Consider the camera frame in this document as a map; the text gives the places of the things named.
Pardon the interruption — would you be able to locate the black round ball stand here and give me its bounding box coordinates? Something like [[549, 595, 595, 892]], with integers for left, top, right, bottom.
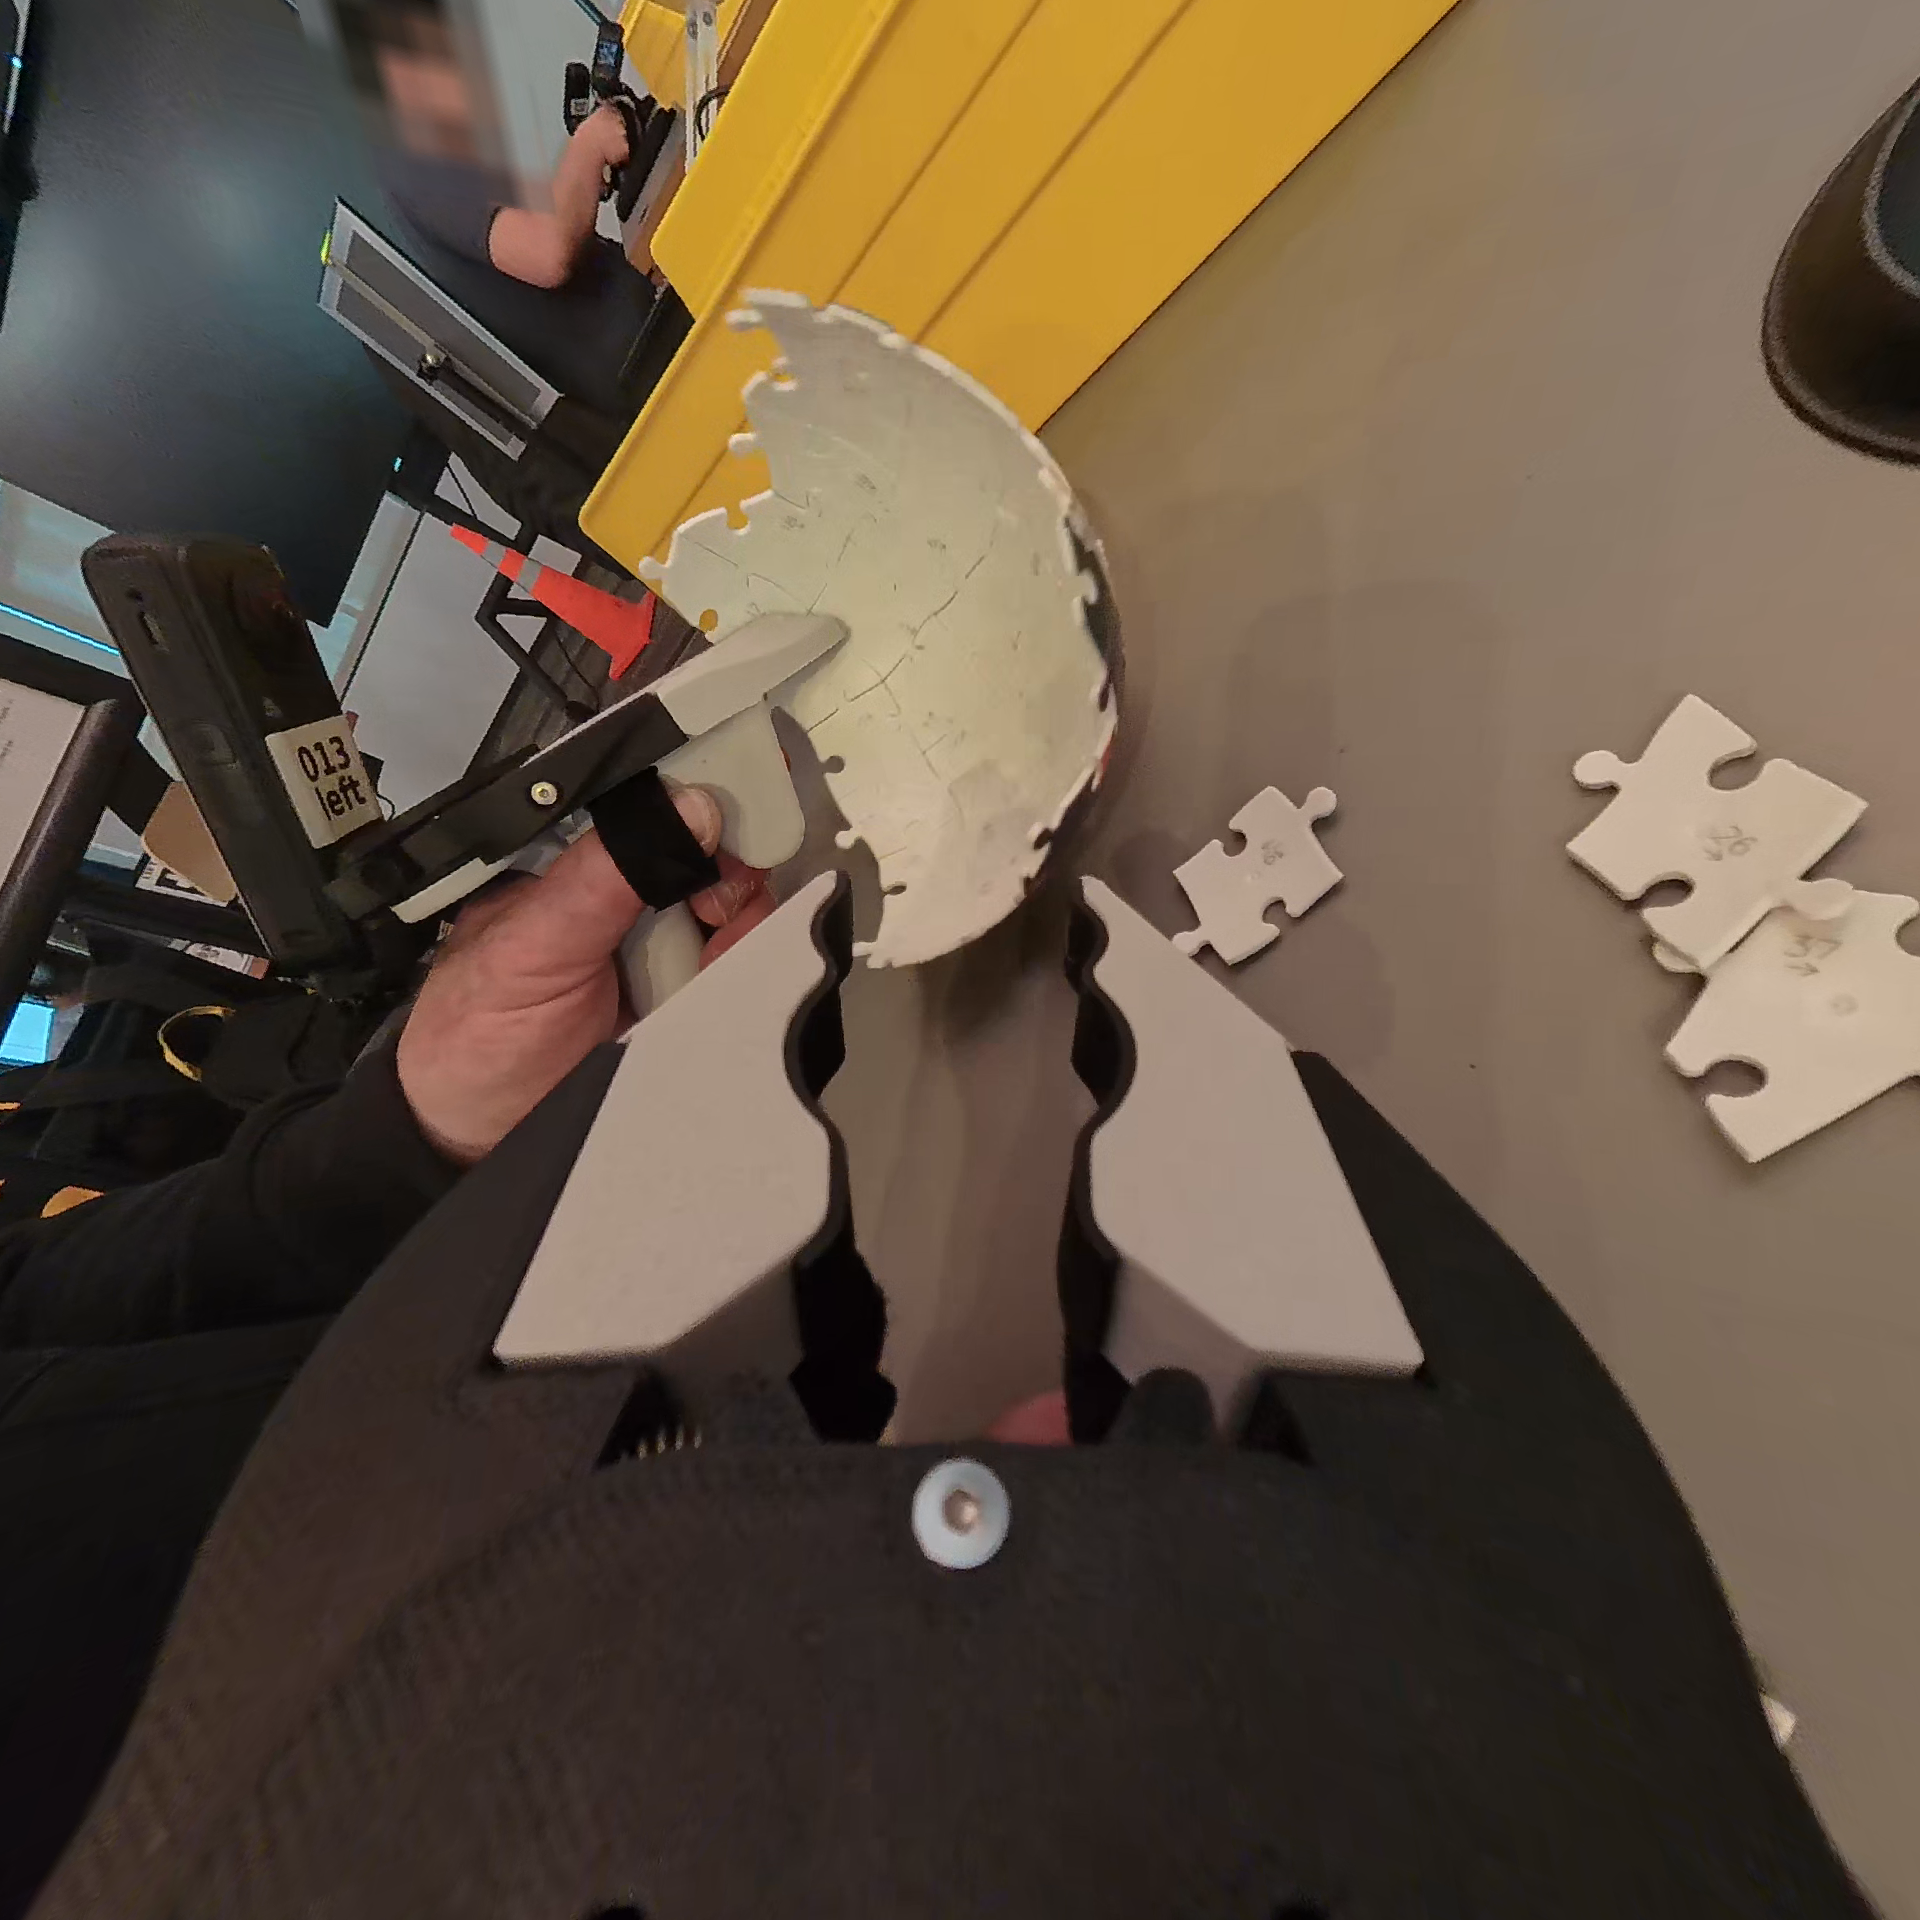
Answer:
[[1764, 82, 1920, 471]]

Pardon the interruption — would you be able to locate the person's left hand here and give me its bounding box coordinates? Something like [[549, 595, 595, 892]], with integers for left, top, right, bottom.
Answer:
[[391, 780, 781, 1162]]

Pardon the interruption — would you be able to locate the person's left forearm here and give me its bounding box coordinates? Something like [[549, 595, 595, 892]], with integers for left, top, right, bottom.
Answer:
[[0, 1019, 471, 1351]]

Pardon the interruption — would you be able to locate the yellow plastic bin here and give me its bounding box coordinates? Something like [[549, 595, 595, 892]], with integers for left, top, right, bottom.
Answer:
[[620, 0, 781, 91], [576, 0, 1462, 579]]

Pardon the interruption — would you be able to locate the grey metal frame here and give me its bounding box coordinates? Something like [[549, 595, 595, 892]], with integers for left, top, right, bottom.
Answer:
[[320, 199, 564, 460]]

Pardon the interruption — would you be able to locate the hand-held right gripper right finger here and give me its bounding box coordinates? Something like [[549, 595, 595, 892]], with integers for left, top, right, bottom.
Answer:
[[1059, 876, 1425, 1380]]

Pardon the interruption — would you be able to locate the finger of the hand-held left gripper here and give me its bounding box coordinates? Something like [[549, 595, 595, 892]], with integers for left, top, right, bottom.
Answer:
[[655, 609, 853, 744]]

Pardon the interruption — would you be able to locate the partly built puzzle ball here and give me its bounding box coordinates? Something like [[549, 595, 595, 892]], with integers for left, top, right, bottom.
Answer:
[[636, 287, 1126, 972]]

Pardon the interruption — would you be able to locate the person's black top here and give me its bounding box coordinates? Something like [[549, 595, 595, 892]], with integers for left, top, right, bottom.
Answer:
[[0, 1320, 334, 1920]]

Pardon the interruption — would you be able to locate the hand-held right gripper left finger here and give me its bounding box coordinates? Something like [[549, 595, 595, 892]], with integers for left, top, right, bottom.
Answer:
[[492, 867, 858, 1374]]

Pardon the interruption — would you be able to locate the large dark screen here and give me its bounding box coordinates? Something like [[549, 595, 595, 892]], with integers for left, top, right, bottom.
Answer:
[[0, 0, 409, 618]]

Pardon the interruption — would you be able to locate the orange traffic cone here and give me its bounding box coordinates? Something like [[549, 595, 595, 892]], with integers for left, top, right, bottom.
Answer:
[[446, 521, 662, 682]]

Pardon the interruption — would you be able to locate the white jigsaw piece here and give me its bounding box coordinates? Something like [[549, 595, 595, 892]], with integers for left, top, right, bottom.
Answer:
[[1654, 885, 1920, 1165], [1170, 783, 1341, 968], [1566, 691, 1870, 972]]

